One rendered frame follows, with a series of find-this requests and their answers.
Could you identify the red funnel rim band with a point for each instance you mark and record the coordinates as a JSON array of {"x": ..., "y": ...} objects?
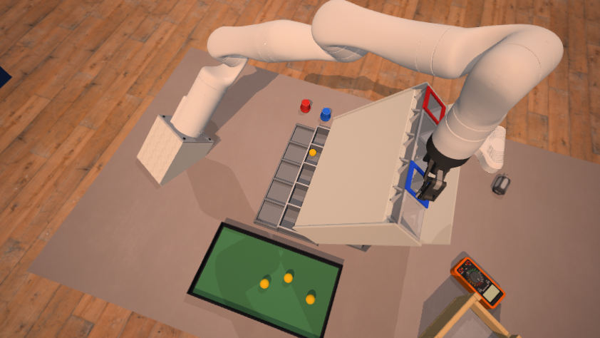
[{"x": 425, "y": 105}]

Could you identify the green tray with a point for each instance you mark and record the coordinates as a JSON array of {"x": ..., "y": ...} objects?
[{"x": 237, "y": 260}]

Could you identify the blue funnel band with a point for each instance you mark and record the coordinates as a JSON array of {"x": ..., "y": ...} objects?
[{"x": 409, "y": 179}]

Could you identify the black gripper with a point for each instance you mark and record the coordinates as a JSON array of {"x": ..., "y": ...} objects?
[{"x": 438, "y": 165}]

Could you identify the red plug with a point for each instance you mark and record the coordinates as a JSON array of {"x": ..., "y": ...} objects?
[{"x": 305, "y": 106}]

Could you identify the orange digital multimeter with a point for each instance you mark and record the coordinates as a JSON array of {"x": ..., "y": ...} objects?
[{"x": 473, "y": 279}]

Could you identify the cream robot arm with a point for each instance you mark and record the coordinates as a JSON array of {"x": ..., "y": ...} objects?
[{"x": 514, "y": 59}]

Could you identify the wooden crate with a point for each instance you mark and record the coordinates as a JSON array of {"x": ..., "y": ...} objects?
[{"x": 465, "y": 317}]

